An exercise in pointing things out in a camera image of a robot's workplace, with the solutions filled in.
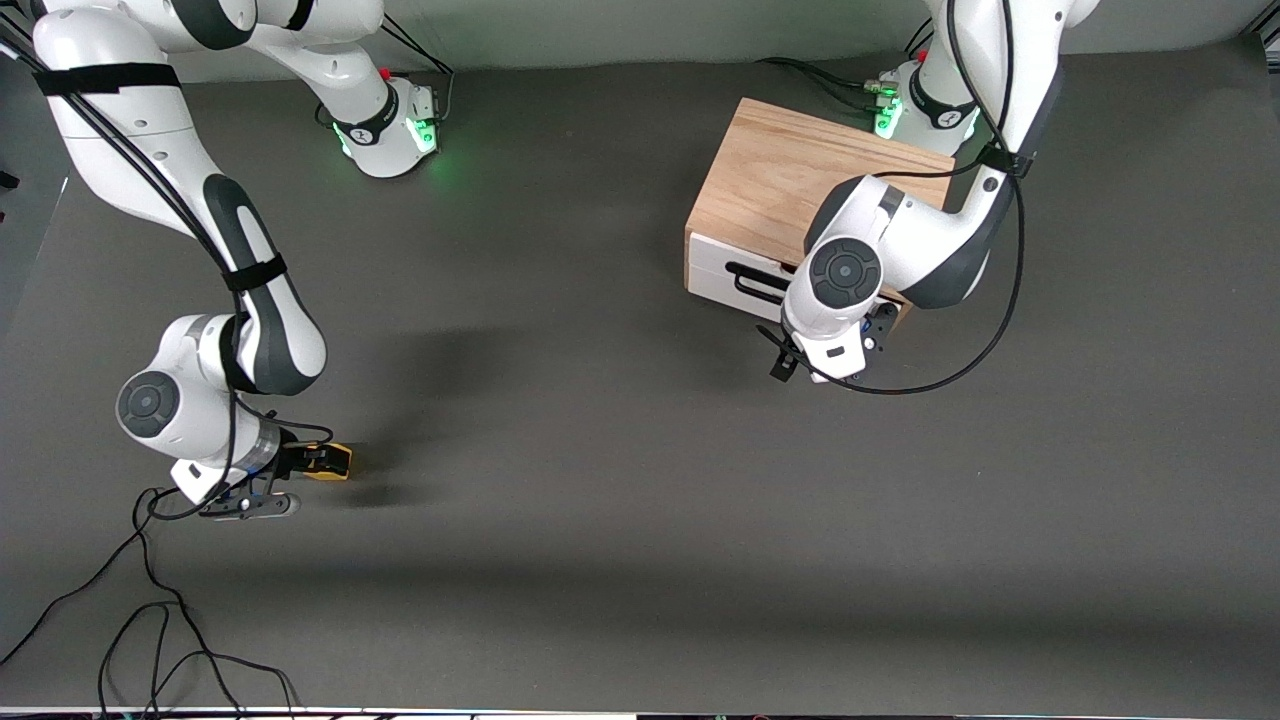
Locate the yellow block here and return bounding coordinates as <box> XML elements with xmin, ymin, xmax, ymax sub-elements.
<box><xmin>300</xmin><ymin>443</ymin><xmax>354</xmax><ymax>482</ymax></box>

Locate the wooden drawer cabinet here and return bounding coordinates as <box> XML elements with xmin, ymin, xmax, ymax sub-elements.
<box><xmin>684</xmin><ymin>97</ymin><xmax>956</xmax><ymax>331</ymax></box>

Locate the dark grey table cover sheet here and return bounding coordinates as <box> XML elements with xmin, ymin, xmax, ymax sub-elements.
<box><xmin>0</xmin><ymin>40</ymin><xmax>1280</xmax><ymax>713</ymax></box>

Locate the loose thin black cable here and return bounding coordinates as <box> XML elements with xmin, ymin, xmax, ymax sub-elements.
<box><xmin>0</xmin><ymin>487</ymin><xmax>301</xmax><ymax>720</ymax></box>

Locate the black left arm base cable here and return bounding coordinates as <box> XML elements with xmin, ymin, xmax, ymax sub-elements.
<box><xmin>755</xmin><ymin>20</ymin><xmax>938</xmax><ymax>113</ymax></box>

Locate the black arm base cable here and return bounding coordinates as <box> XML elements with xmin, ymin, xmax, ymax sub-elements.
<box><xmin>318</xmin><ymin>15</ymin><xmax>457</xmax><ymax>129</ymax></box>
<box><xmin>755</xmin><ymin>20</ymin><xmax>938</xmax><ymax>113</ymax></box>

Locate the black right arm base cable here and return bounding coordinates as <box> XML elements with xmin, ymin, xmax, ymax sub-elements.
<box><xmin>318</xmin><ymin>15</ymin><xmax>457</xmax><ymax>129</ymax></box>

